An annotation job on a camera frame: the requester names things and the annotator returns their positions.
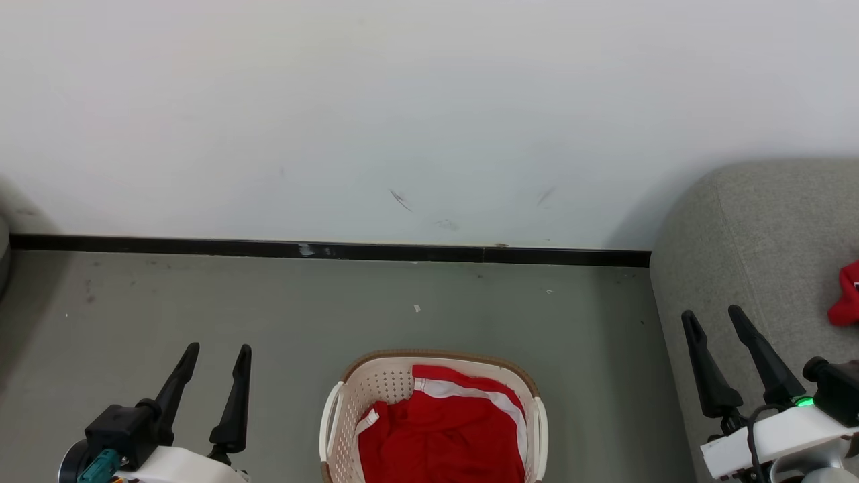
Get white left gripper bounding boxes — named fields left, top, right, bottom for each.
left=117, top=342, right=253, bottom=483

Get black wall baseboard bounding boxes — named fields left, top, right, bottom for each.
left=9, top=233, right=652, bottom=268

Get teal left cable connector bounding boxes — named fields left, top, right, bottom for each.
left=77, top=449, right=123, bottom=483

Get red jersey with dark print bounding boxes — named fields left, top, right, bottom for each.
left=827, top=260, right=859, bottom=328

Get red garment with white stripes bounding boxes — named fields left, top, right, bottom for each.
left=356, top=364, right=527, bottom=483

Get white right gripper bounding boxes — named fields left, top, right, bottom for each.
left=681, top=305, right=859, bottom=480

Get cream perforated laundry basket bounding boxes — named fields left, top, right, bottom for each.
left=319, top=349, right=550, bottom=483

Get grey fabric sofa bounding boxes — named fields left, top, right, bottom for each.
left=649, top=158, right=859, bottom=483

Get thin black right gripper cable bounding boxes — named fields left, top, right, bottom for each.
left=745, top=405, right=779, bottom=483

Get grey upholstered furniture edge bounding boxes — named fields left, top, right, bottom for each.
left=0, top=215, right=11, bottom=296

